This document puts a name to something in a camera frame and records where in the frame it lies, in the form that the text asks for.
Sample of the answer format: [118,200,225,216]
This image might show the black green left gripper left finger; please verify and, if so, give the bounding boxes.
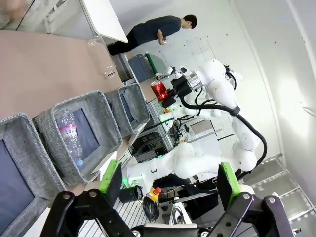
[39,159,135,237]

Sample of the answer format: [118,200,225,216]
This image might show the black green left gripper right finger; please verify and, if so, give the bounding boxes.
[209,161,301,237]

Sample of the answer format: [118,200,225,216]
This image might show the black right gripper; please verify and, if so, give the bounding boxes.
[163,75,193,108]

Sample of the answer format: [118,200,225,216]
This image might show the crushed red drink can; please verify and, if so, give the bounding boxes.
[151,79,169,102]

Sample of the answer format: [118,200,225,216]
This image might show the small gray fabric basket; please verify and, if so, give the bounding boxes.
[105,83,151,139]

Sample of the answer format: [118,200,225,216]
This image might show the large gray fabric basket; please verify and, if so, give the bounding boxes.
[0,112,68,237]

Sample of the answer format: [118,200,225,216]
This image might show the black cylinder cup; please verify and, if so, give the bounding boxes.
[119,185,144,204]

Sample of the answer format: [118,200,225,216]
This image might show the slotted aluminium mounting plate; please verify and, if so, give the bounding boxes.
[147,101,174,151]

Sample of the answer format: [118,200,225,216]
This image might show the green roll tube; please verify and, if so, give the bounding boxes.
[144,51,159,75]

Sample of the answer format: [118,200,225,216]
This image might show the blue-gray plastic crate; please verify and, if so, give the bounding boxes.
[128,54,158,84]

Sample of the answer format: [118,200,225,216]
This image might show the yellow red emergency stop button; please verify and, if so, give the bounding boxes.
[145,187,163,204]

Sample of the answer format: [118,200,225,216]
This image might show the black control box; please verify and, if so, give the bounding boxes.
[132,132,169,161]

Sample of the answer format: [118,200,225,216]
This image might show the gray open box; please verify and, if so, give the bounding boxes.
[112,53,136,84]

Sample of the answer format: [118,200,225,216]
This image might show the metal grating steps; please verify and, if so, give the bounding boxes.
[237,153,316,237]

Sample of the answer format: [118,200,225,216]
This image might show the pink-label clear plastic bottle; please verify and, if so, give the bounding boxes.
[56,110,85,169]

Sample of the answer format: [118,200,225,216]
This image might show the person in dark clothes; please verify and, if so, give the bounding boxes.
[107,14,198,56]

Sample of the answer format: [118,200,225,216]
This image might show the clear empty plastic bottle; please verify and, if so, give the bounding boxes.
[87,35,117,79]

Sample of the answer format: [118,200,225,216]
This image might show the white table board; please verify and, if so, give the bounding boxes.
[81,0,129,44]

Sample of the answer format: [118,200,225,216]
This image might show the white shelf rack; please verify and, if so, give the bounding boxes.
[17,0,83,35]

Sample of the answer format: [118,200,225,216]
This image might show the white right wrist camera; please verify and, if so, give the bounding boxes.
[167,66,191,80]

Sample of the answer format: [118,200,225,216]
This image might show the coiled black cable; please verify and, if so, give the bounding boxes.
[142,197,160,221]

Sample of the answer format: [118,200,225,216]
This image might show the thick black cable hose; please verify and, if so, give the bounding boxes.
[179,95,269,171]

